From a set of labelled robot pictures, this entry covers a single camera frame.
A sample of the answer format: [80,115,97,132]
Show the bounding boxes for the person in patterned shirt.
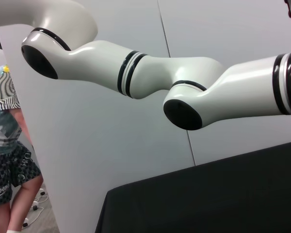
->
[0,64,44,233]

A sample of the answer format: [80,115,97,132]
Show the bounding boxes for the black tablecloth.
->
[94,139,291,233]

